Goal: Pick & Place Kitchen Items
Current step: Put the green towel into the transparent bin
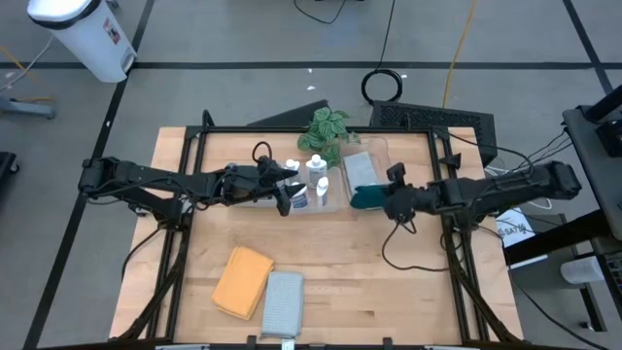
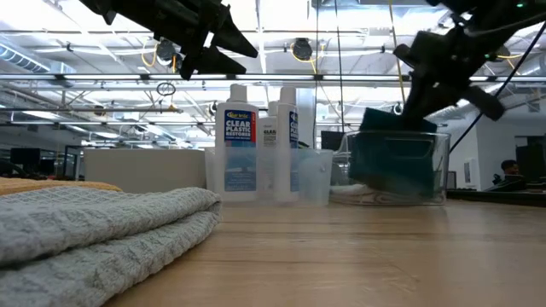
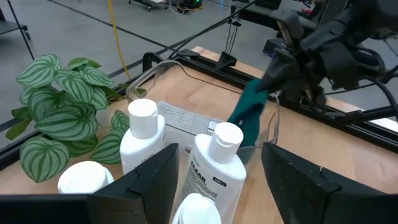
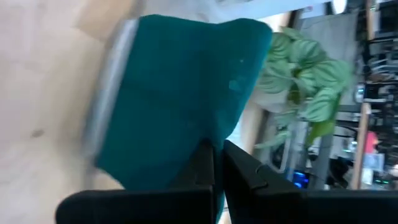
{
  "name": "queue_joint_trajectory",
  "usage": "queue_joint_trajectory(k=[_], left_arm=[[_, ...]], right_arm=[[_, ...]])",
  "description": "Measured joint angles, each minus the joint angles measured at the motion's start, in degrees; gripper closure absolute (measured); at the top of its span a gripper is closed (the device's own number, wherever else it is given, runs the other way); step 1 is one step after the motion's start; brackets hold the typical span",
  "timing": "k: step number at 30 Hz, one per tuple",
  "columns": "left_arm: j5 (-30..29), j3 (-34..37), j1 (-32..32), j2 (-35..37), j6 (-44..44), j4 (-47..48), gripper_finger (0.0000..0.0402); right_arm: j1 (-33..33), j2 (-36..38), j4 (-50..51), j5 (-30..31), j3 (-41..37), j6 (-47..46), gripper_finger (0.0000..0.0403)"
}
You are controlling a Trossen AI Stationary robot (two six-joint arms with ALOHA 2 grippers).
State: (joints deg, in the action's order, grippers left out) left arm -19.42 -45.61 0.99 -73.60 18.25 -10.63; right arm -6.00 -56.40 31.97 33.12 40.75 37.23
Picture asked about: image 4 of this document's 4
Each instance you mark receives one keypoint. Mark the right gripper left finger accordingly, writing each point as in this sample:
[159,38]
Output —
[140,207]

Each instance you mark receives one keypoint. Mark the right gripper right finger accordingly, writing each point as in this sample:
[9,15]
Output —
[295,207]

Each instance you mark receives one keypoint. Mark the dark green cloth napkin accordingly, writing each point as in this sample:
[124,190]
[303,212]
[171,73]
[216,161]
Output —
[180,93]

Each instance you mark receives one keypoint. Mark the artificial striped green plant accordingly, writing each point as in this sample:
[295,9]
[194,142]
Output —
[311,81]

